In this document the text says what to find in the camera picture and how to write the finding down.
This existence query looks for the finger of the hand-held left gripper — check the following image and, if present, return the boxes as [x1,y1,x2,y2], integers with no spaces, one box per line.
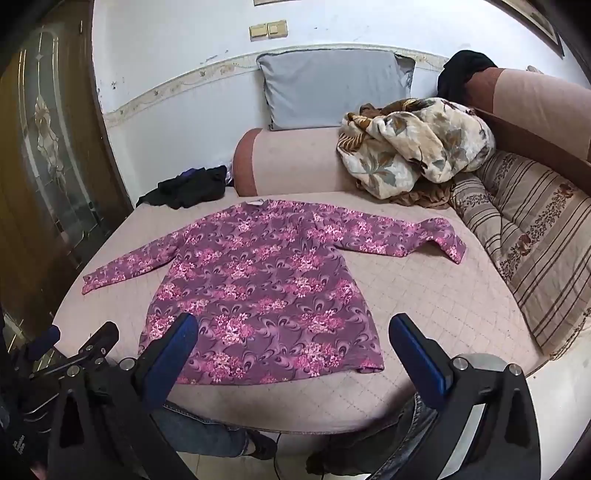
[23,324,62,365]
[28,322,120,377]

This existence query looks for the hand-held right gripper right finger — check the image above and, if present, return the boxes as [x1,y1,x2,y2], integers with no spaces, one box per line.
[389,313,542,480]

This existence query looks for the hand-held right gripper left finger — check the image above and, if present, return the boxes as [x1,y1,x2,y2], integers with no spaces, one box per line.
[46,312,200,480]

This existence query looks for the purple floral long-sleeved shirt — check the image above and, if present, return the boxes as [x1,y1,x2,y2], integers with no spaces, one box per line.
[82,199,468,386]

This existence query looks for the pile of black clothes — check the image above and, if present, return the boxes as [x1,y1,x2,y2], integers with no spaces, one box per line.
[135,165,229,209]

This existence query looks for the person's blue jeans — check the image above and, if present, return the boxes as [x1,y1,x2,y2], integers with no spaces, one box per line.
[152,392,444,480]

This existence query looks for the person's dark shoe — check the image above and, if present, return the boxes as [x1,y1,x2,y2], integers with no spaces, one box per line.
[305,450,342,476]
[245,429,278,461]

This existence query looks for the brown cloth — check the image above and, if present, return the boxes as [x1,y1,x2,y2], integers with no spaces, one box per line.
[388,178,455,208]

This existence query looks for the striped floral cushion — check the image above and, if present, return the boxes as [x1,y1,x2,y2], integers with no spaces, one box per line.
[450,150,591,361]

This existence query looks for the wooden door with glass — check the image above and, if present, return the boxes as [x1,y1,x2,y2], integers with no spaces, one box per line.
[0,0,134,333]

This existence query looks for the cream floral blanket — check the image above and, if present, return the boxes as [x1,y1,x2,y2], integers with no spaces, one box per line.
[336,97,497,200]

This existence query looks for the pink bolster with brown end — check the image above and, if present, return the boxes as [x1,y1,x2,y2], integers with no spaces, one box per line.
[232,127,365,197]

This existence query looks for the brown board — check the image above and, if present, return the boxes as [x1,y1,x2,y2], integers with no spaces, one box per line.
[471,106,591,181]

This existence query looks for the grey pillow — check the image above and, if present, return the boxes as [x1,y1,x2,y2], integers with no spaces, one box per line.
[256,49,415,131]

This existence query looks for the large pink bolster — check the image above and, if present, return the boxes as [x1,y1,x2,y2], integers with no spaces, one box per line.
[466,68,591,153]

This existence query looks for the black cloth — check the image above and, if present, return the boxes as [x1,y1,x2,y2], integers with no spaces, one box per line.
[436,49,498,100]

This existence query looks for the black floor cable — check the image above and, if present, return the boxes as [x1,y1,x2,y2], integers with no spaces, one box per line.
[271,431,283,480]

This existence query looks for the large framed wall picture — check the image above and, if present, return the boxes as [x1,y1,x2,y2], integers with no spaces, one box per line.
[489,0,566,58]

